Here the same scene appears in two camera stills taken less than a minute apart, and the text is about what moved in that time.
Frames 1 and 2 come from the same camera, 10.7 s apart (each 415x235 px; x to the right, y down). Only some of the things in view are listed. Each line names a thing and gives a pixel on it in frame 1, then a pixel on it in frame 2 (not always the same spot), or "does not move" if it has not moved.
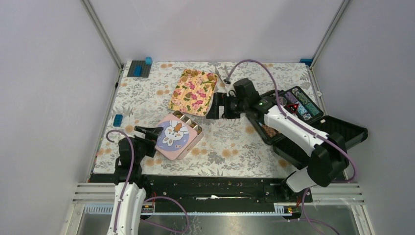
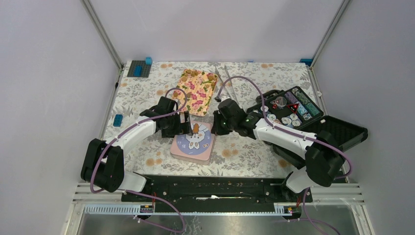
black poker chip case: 295,103 does not move
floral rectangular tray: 194,92 does not move
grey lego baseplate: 145,70 does not move
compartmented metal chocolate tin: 194,125 → 198,156
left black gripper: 151,135 → 181,128
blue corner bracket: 308,61 does not move
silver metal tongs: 226,74 does not move
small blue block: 118,120 does not move
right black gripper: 220,99 → 216,129
